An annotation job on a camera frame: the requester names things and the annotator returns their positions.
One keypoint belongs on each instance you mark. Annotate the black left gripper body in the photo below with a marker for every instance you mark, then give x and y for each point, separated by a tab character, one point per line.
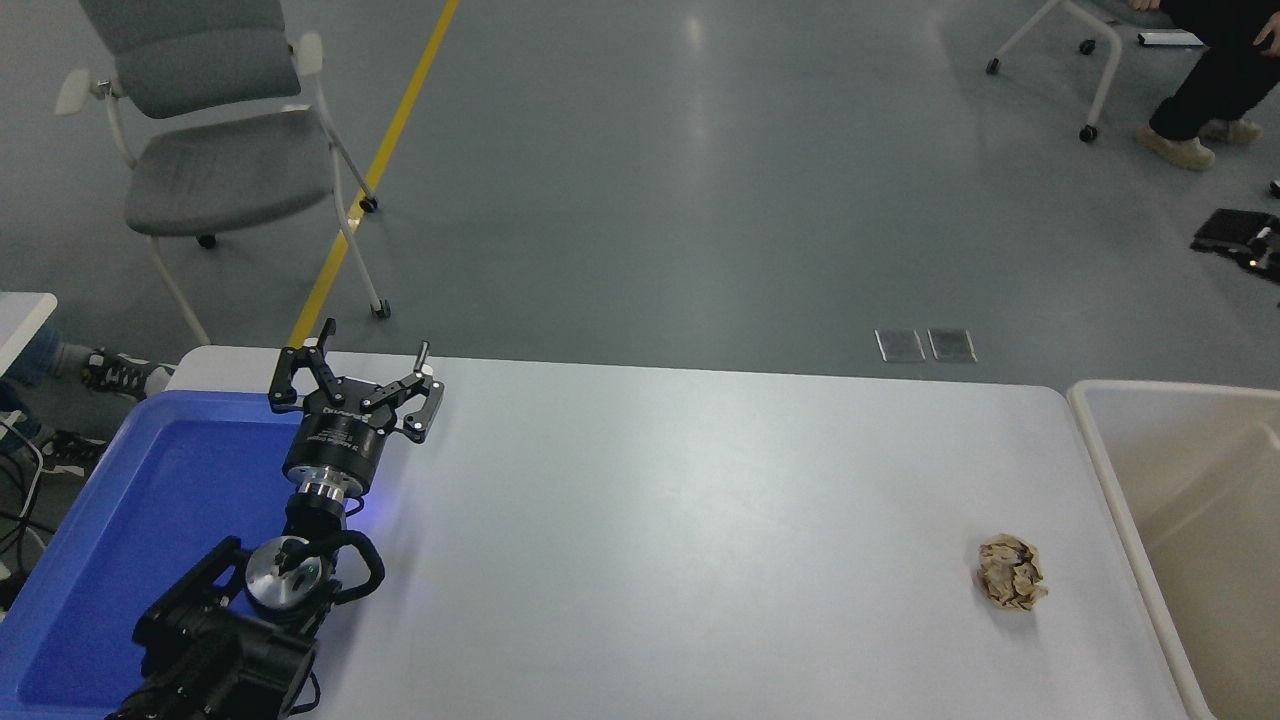
335	445

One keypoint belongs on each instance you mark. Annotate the silver floor plate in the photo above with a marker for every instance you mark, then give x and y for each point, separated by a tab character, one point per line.
900	345
951	344

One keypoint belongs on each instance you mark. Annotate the person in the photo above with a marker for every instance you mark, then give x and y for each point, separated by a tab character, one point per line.
1220	75
120	372

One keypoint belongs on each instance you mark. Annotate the blue plastic tray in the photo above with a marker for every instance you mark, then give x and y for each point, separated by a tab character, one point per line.
150	500

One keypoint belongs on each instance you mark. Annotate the small white table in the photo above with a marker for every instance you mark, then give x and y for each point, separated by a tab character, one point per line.
22	322

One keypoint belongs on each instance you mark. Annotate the crumpled tan paper ball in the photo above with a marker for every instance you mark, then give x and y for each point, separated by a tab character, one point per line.
1010	572

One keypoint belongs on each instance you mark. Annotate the white-framed wheeled chair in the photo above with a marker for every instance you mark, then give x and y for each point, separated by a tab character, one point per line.
1105	75

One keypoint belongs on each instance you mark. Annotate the large pale bin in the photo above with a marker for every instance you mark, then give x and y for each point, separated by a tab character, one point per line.
1200	520

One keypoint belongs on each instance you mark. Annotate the black device on floor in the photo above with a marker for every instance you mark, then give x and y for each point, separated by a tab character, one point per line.
1235	235

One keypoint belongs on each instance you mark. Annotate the grey chair with white frame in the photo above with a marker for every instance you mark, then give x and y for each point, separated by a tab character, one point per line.
225	168

